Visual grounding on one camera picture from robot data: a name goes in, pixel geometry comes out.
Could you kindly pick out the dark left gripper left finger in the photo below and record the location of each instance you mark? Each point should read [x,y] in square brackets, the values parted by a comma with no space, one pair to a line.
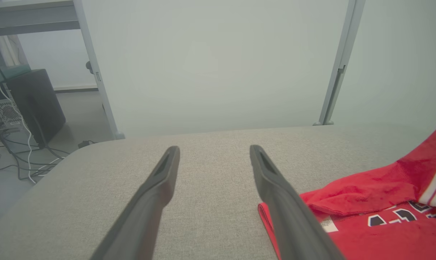
[145,209]

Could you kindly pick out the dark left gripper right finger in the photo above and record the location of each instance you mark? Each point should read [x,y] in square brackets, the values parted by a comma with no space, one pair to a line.
[290,216]

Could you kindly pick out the red shirt with white sleeves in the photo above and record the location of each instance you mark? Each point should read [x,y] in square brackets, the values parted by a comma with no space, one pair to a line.
[366,187]

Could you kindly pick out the small black plug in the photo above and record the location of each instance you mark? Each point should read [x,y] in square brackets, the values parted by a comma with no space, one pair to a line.
[83,144]

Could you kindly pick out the black computer tower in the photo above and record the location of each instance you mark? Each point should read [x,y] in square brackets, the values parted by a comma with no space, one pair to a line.
[37,104]

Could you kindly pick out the silver perforated computer case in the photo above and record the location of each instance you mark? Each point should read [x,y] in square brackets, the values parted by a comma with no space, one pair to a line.
[7,115]

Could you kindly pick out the grey desk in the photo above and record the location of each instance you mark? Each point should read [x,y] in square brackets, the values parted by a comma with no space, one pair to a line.
[34,18]

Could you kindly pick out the grey partition post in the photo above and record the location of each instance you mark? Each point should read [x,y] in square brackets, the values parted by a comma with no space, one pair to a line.
[95,68]
[333,94]
[355,32]

